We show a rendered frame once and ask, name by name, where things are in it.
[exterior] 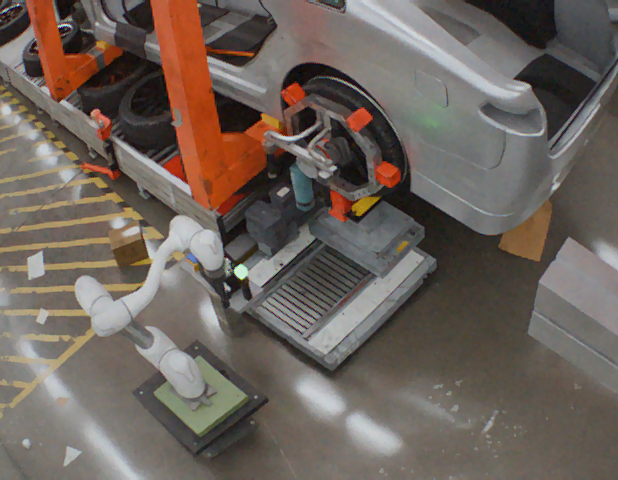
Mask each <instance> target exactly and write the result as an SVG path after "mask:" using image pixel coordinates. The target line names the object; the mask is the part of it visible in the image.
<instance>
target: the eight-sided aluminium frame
mask: <svg viewBox="0 0 618 480"><path fill-rule="evenodd" d="M307 106H309V107H311V108H313V109H315V110H318V111H320V112H322V113H324V114H327V115H329V116H330V117H332V118H334V119H336V120H338V121H339V122H341V124H342V125H343V126H344V127H345V129H346V130H347V131H348V132H349V134H350V135H351V136H352V138H353V139H354V140H355V142H356V143H357V144H358V145H359V147H360V148H361V149H362V151H363V152H364V153H365V155H366V160H367V169H368V179H369V182H368V183H365V184H363V185H360V186H355V185H353V184H352V183H350V182H348V181H346V180H345V179H343V178H341V177H338V178H337V179H336V180H334V181H333V182H332V183H331V184H330V189H332V190H334V191H336V192H337V193H339V194H341V195H343V196H344V197H346V198H347V199H349V200H351V201H356V200H357V199H360V198H362V197H365V196H368V195H371V194H374V193H376V192H377V191H378V190H379V189H381V188H382V187H383V186H384V185H383V184H381V183H380V182H378V181H376V180H375V171H374V169H375V168H376V167H378V166H379V165H380V164H381V163H382V156H381V155H382V153H381V149H380V148H379V146H378V144H376V142H375V141H374V140H373V138H372V137H371V136H370V135H369V133H368V132H367V131H366V129H365V128H362V129H361V130H360V131H358V132H357V133H355V132H354V131H353V130H352V129H351V128H350V127H349V126H348V125H347V124H346V120H347V119H348V118H349V117H350V116H351V115H352V114H354V113H352V112H351V110H349V109H348V108H346V107H343V106H341V105H339V104H337V103H334V102H332V101H330V100H328V99H326V98H324V97H321V96H319V95H318V94H315V93H312V94H310V95H308V96H307V97H305V98H304V99H302V100H301V101H299V102H298V103H296V104H295V105H293V106H291V107H289V108H288V109H286V110H285V111H284V117H285V122H286V128H287V133H288V137H292V136H296V135H298V134H300V133H302V127H301V121H300V115H299V111H300V110H302V109H304V108H305V107H307ZM291 143H293V144H294V145H296V146H298V147H300V148H302V149H305V148H307V147H308V144H307V143H306V142H305V140H304V138H303V139H301V140H298V141H296V142H291Z"/></svg>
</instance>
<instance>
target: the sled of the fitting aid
mask: <svg viewBox="0 0 618 480"><path fill-rule="evenodd" d="M325 211H326V210H324V211H323V212H322V213H321V214H319V215H318V216H317V217H316V218H315V219H314V220H312V221H311V222H310V223H309V224H308V225H309V231H310V234H311V235H313V236H314V237H316V238H318V239H319V240H321V241H322V242H324V243H326V244H327V245H329V246H330V247H332V248H334V249H335V250H337V251H338V252H340V253H342V254H343V255H345V256H346V257H348V258H350V259H351V260H353V261H354V262H356V263H358V264H359V265H361V266H362V267H364V268H366V269H367V270H369V271H370V272H372V273H373V274H375V275H377V276H378V277H380V278H382V279H383V278H384V277H385V276H386V275H387V274H388V273H389V272H390V271H391V270H392V269H393V268H394V267H395V266H396V265H397V264H398V263H399V262H400V261H401V260H402V259H403V258H404V257H405V256H406V255H407V254H408V253H409V252H410V251H411V250H412V249H413V248H414V247H415V246H416V245H417V244H418V243H419V242H420V241H421V240H422V239H423V238H424V237H425V235H424V227H423V226H422V225H420V224H419V223H417V222H415V221H414V224H413V225H412V226H411V227H410V228H409V229H408V230H407V231H406V232H405V233H404V234H403V235H402V236H401V237H400V238H399V239H398V240H397V241H396V242H395V243H394V244H393V245H392V246H391V247H390V248H389V249H388V250H387V251H386V252H385V253H384V254H383V255H382V256H381V257H380V258H379V259H377V258H375V257H374V256H372V255H370V254H369V253H367V252H366V251H364V250H362V249H361V248H359V247H357V246H356V245H354V244H353V243H351V242H349V241H348V240H346V239H344V238H343V237H341V236H340V235H338V234H336V233H335V232H333V231H331V230H330V229H328V228H327V227H325V226H323V225H322V224H320V223H319V217H320V216H321V215H322V214H323V213H324V212H325Z"/></svg>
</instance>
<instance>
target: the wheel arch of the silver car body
mask: <svg viewBox="0 0 618 480"><path fill-rule="evenodd" d="M330 67H333V66H330V65H328V64H325V63H321V62H314V61H306V62H300V63H297V64H295V65H293V66H292V67H290V68H289V69H288V70H287V71H286V73H285V74H284V76H283V78H282V80H281V83H280V87H279V106H280V112H281V116H282V119H283V122H284V124H286V122H285V117H284V111H285V110H286V109H288V108H289V107H290V105H289V104H288V103H287V102H286V100H285V99H284V98H283V97H282V96H281V94H280V93H281V92H282V91H284V90H285V89H287V88H288V87H290V86H291V85H293V84H294V83H297V84H298V85H299V86H302V85H303V84H305V83H307V82H308V81H309V80H311V79H313V78H314V77H316V76H317V75H319V74H321V73H322V72H324V71H325V70H327V69H329V68H330ZM333 68H335V67H333ZM335 69H337V68H335ZM337 70H339V69H337ZM339 71H341V70H339ZM341 72H343V71H341ZM343 73H345V72H343ZM345 74H346V73H345ZM346 75H348V74H346ZM348 76H349V75H348ZM349 77H351V76H349ZM351 78H352V77H351ZM352 79H354V78H352ZM354 80H355V79H354ZM355 81H356V80H355ZM356 82H357V81H356ZM404 148H405V146H404ZM405 151H406V148H405ZM406 154H407V151H406ZM407 158H408V154H407ZM408 162H409V158H408ZM409 166H410V162H409ZM410 173H411V166H410ZM411 189H412V173H411V185H410V192H411Z"/></svg>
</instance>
